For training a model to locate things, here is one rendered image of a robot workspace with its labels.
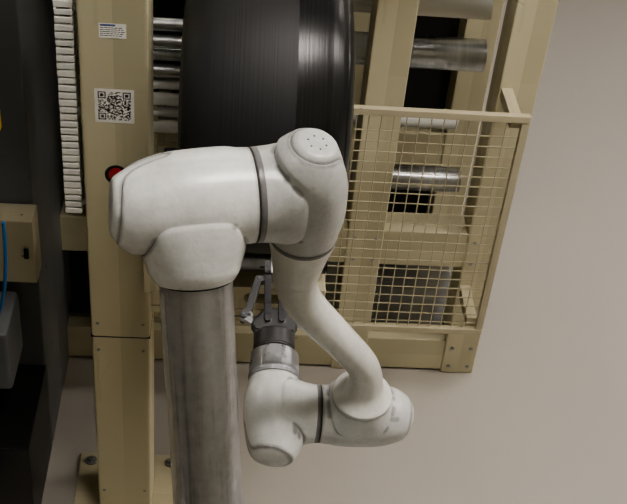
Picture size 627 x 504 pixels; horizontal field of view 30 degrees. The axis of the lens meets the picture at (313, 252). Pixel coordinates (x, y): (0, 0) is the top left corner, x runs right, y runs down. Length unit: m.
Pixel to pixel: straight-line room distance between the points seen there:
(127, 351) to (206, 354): 1.09
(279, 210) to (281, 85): 0.56
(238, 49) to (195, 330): 0.66
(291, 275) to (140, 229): 0.27
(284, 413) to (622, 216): 2.57
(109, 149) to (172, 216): 0.84
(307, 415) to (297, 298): 0.32
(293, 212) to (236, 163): 0.10
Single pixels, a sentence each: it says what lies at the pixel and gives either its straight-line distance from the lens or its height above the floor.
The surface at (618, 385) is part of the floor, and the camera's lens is 3.65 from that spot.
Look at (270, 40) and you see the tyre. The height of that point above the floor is 1.43.
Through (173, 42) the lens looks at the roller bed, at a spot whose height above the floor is 1.15.
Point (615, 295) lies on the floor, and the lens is 3.97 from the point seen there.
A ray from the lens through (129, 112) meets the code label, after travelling 2.27.
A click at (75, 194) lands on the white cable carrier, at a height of 1.00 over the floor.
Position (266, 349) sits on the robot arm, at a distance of 2.05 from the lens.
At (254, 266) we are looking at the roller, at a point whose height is 0.90.
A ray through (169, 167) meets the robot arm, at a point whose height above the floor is 1.55.
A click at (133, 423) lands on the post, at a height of 0.34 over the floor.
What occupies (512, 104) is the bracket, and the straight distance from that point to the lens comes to 2.88.
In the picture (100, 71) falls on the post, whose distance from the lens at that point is 2.23.
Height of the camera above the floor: 2.40
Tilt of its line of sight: 38 degrees down
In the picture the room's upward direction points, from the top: 6 degrees clockwise
